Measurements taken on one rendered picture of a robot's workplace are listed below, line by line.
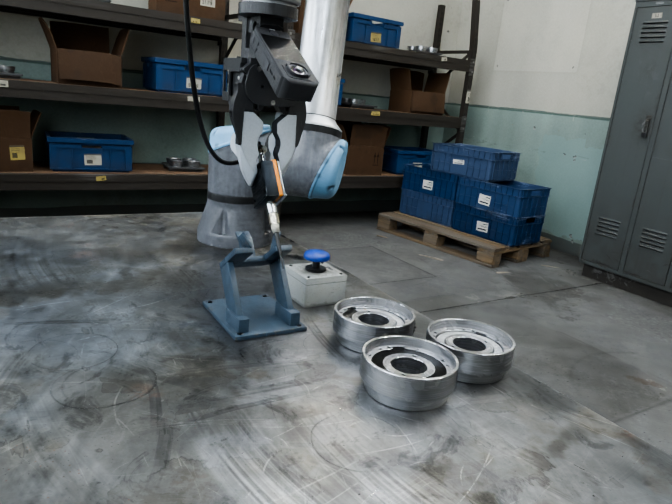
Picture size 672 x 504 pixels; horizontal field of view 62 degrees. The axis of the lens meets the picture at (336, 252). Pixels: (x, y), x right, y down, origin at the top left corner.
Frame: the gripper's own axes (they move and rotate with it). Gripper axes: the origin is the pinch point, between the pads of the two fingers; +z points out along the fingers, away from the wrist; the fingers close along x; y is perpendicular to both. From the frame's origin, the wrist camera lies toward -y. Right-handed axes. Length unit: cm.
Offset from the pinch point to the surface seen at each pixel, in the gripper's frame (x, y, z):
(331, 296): -13.0, 2.4, 18.4
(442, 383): -8.5, -27.5, 16.3
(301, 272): -9.2, 5.3, 15.2
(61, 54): -10, 332, -18
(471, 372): -15.8, -24.4, 18.0
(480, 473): -5.6, -36.5, 19.7
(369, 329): -8.5, -14.1, 16.1
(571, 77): -380, 252, -42
